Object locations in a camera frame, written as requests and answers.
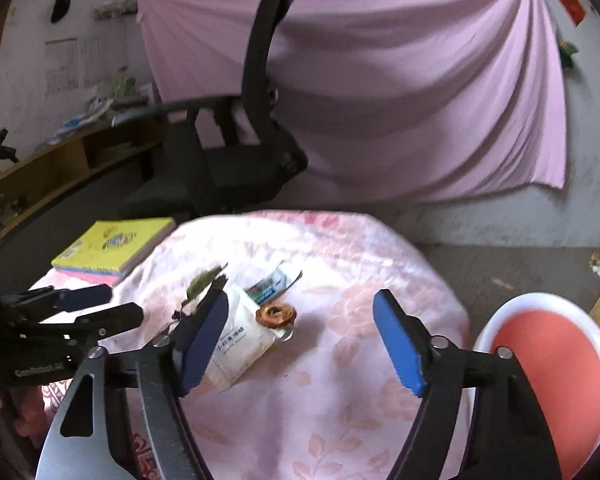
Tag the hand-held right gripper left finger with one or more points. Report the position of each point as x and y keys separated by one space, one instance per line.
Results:
x=205 y=340

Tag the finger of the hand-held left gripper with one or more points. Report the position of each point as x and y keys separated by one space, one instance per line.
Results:
x=115 y=317
x=80 y=296

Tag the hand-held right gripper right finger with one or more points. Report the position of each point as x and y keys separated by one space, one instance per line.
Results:
x=397 y=345

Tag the cream paper pouch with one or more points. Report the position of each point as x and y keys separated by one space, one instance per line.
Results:
x=245 y=340

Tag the white sachet with blue stripe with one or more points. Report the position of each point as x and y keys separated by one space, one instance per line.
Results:
x=272 y=285

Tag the orange and white basin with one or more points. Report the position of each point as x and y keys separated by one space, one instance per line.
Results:
x=560 y=350

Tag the person's left hand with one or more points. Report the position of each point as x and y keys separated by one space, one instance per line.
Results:
x=27 y=405

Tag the dried green leaf scrap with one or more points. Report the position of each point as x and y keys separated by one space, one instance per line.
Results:
x=202 y=280

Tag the yellow book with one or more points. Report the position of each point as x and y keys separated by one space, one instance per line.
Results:
x=115 y=240

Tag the floral covered round table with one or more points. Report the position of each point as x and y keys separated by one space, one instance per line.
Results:
x=330 y=360

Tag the wooden desk with shelf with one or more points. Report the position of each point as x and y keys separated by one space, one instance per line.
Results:
x=55 y=170

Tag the pile of papers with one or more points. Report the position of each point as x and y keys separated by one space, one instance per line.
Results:
x=85 y=117

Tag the green white plastic bag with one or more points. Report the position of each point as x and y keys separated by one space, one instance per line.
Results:
x=122 y=85

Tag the white crumpled litter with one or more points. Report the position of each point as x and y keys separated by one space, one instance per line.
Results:
x=598 y=265

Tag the pink cloth sheet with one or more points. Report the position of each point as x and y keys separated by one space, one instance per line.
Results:
x=405 y=85

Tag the black office chair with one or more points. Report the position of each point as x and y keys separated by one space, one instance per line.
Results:
x=260 y=85

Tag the black hanging object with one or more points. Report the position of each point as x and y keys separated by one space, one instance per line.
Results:
x=60 y=6

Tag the green and red hanging ornament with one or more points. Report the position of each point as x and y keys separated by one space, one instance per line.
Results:
x=567 y=52

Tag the white wall calendar sheet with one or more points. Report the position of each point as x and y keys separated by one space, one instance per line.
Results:
x=95 y=62
x=60 y=67

